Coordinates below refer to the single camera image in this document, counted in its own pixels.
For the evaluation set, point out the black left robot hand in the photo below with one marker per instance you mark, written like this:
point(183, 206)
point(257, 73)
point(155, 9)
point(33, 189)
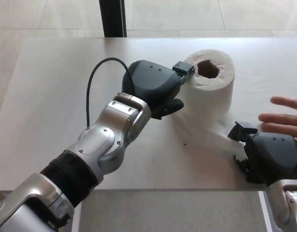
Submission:
point(153, 82)

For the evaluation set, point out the person's bare hand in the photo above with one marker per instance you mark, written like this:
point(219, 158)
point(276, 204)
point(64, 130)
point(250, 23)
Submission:
point(288, 123)

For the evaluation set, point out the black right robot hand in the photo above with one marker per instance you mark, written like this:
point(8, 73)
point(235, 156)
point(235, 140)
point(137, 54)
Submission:
point(274, 154)

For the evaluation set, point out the white toilet paper roll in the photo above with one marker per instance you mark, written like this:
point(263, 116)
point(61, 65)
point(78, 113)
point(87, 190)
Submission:
point(211, 96)

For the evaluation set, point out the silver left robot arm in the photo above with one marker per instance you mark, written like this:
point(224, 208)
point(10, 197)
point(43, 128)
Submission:
point(95, 142)

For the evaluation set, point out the white table frame bar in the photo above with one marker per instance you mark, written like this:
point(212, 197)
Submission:
point(264, 205)
point(77, 217)

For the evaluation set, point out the black door frame post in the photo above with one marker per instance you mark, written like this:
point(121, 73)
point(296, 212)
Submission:
point(113, 19)

